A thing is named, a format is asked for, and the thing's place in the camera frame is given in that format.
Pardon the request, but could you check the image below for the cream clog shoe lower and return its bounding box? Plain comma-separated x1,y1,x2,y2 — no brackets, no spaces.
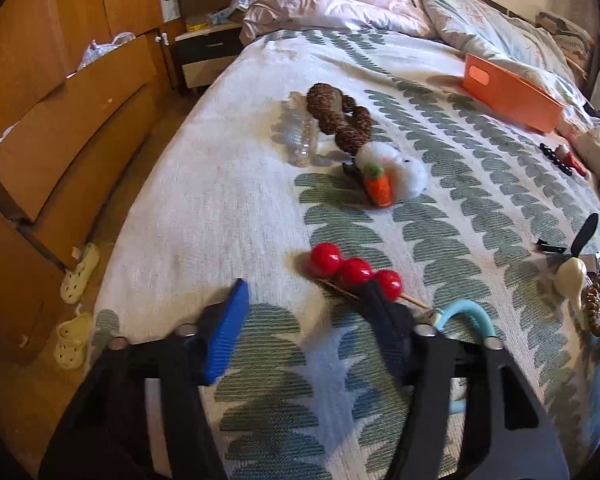
53,312,93,370

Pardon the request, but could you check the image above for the floral blue white duvet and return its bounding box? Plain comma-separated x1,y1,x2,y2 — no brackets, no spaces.
422,0,600,174

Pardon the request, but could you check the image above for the wooden wardrobe with drawers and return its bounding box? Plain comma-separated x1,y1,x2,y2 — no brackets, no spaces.
0,0,169,364

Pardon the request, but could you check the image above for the light blue bangle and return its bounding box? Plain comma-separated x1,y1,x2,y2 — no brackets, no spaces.
427,299,496,388

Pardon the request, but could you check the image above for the brown rudraksha bead bracelet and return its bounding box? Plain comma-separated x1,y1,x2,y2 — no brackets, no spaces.
305,82,374,156

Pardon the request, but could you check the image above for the black white nightstand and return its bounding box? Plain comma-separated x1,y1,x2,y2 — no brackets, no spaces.
173,23,244,89

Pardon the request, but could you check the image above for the patterned pillow right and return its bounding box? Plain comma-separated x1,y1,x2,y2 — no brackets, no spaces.
535,11,595,79

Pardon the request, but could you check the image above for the red ball hair stick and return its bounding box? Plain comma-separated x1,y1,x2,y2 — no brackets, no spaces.
306,243,430,310

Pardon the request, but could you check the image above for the pearl transparent hair claw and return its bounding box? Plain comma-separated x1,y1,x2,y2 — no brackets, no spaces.
286,91,320,167

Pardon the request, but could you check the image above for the leaf patterned bedspread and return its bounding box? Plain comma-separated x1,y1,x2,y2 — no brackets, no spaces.
92,30,600,479

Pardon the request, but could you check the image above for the white pompom carrot hair clip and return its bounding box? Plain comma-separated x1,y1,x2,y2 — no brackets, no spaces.
342,141,428,208

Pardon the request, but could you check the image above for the pink crumpled duvet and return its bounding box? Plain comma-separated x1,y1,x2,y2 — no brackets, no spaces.
240,0,438,46

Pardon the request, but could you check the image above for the red cone hair clip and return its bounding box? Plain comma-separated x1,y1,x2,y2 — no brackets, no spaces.
554,144,590,180

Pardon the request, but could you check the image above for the plastic bag in drawer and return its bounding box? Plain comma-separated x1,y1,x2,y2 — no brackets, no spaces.
78,32,136,70

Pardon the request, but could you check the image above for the orange plastic basket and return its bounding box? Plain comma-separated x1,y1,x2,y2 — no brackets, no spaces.
463,53,562,133

